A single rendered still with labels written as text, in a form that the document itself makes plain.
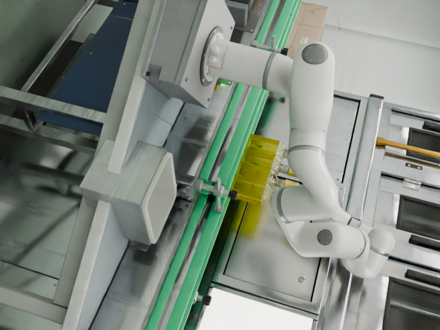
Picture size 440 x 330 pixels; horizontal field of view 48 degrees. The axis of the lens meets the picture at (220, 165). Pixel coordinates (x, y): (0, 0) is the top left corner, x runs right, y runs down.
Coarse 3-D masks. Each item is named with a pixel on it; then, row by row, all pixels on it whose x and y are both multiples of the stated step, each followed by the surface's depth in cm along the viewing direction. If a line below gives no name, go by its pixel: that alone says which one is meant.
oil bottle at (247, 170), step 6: (240, 162) 158; (246, 162) 158; (240, 168) 156; (246, 168) 156; (252, 168) 156; (258, 168) 156; (264, 168) 156; (240, 174) 155; (246, 174) 155; (252, 174) 155; (258, 174) 155; (264, 174) 155; (270, 174) 155; (276, 174) 156; (258, 180) 154; (264, 180) 154; (270, 180) 154; (276, 180) 156
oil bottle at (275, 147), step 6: (252, 138) 163; (258, 138) 163; (264, 138) 163; (246, 144) 161; (252, 144) 161; (258, 144) 161; (264, 144) 161; (270, 144) 161; (276, 144) 161; (282, 144) 162; (258, 150) 161; (264, 150) 160; (270, 150) 160; (276, 150) 160; (282, 150) 161; (282, 156) 161
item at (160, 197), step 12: (168, 156) 122; (168, 168) 128; (156, 180) 117; (168, 180) 133; (156, 192) 139; (168, 192) 138; (144, 204) 114; (156, 204) 137; (168, 204) 138; (144, 216) 117; (156, 216) 135; (156, 228) 133; (156, 240) 132
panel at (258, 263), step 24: (240, 216) 163; (264, 216) 164; (240, 240) 159; (264, 240) 159; (216, 264) 154; (240, 264) 154; (264, 264) 154; (288, 264) 155; (312, 264) 155; (216, 288) 150; (240, 288) 149; (264, 288) 149; (288, 288) 150; (312, 288) 150; (312, 312) 145
